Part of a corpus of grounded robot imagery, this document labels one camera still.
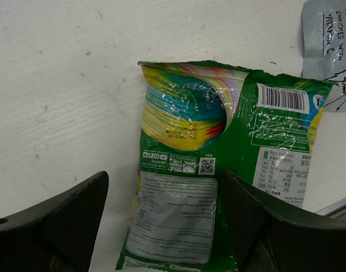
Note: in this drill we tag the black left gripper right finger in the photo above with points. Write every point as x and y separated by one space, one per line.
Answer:
269 234

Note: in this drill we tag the green snack bag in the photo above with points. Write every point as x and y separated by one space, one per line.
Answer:
199 119

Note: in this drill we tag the aluminium mounting rail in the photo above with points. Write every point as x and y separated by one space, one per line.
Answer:
335 210

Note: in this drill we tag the small silver snack packet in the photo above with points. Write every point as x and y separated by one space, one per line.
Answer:
324 33

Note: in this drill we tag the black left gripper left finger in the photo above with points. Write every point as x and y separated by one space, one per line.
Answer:
57 234

